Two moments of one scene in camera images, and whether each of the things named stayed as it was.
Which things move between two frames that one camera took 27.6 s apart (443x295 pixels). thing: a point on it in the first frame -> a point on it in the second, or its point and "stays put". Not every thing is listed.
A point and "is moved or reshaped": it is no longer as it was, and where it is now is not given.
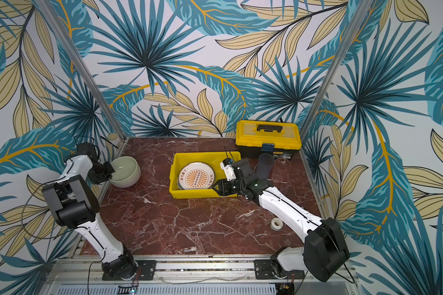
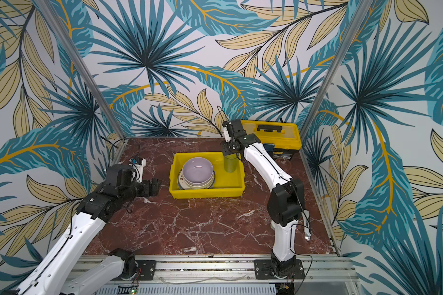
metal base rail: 84,276 stays put
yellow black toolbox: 280,139 stays put
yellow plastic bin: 213,159 stays put
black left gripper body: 103,171 -> 146,188
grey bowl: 128,182 is moved or reshaped
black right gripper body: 226,186 -> 231,147
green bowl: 127,170 is moved or reshaped
